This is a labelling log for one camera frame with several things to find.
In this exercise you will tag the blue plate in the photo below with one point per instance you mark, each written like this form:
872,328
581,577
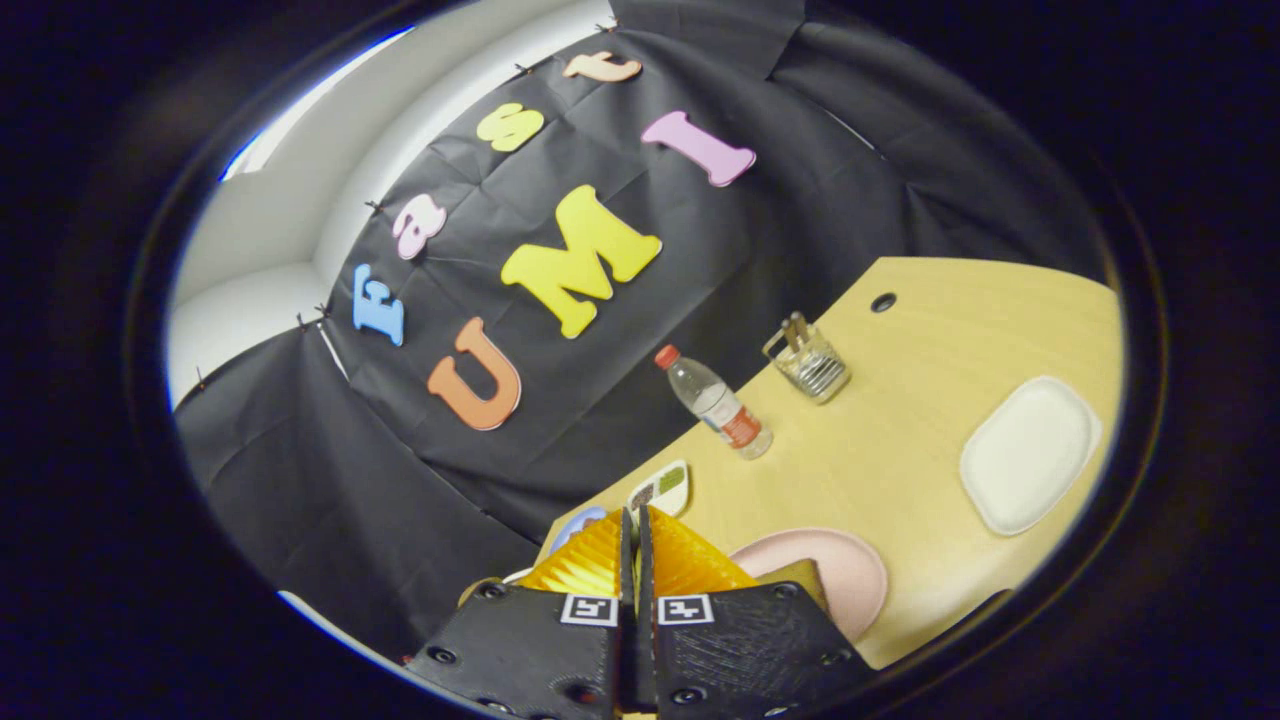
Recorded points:
578,525

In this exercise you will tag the white rounded rectangular plate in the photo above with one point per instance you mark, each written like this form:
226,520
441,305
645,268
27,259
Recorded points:
1030,455

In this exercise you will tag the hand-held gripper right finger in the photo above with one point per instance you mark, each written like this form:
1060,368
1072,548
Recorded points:
740,650

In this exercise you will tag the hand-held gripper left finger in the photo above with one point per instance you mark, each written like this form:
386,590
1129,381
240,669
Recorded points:
540,650

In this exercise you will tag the pink round plate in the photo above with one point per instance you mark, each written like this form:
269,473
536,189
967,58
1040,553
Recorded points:
850,575

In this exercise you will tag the clear red-capped water bottle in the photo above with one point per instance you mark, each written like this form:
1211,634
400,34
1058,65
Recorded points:
715,402

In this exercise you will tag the white divided grain dish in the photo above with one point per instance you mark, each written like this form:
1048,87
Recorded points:
665,490

